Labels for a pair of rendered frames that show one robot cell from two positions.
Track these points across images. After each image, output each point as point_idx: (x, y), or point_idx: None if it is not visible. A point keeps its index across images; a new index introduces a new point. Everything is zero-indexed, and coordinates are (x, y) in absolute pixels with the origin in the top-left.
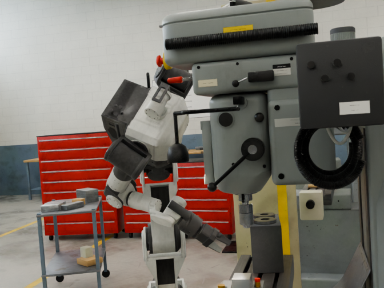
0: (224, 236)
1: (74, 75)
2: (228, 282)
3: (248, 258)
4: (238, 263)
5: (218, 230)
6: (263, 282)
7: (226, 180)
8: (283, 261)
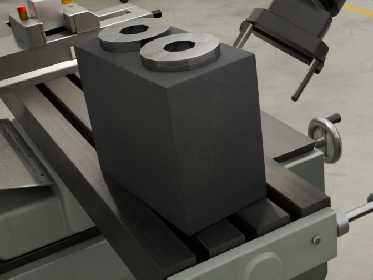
0: (237, 38)
1: None
2: (75, 10)
3: (279, 189)
4: (267, 158)
5: (253, 18)
6: (23, 24)
7: None
8: (151, 216)
